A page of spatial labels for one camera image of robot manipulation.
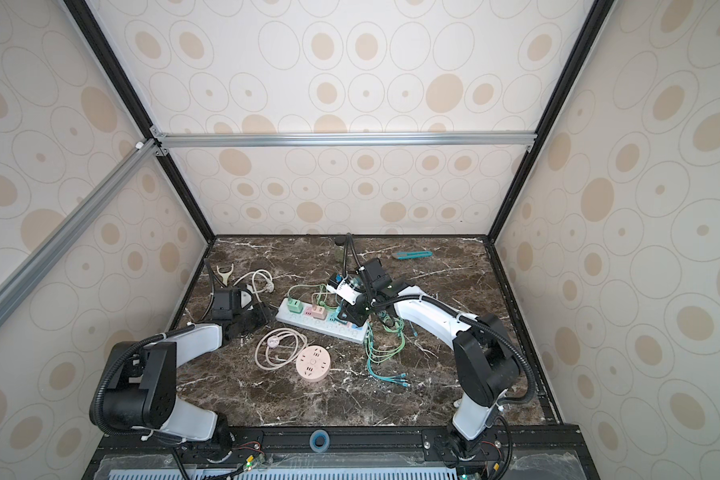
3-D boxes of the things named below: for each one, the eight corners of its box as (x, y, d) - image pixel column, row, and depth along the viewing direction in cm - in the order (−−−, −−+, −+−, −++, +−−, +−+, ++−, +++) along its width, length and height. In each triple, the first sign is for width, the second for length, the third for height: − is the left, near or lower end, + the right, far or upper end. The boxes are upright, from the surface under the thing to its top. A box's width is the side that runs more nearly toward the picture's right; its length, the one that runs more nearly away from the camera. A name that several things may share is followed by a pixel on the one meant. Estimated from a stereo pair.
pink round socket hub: (294, 382, 86) (292, 378, 83) (299, 349, 92) (297, 345, 90) (329, 382, 86) (328, 378, 83) (331, 349, 92) (330, 345, 90)
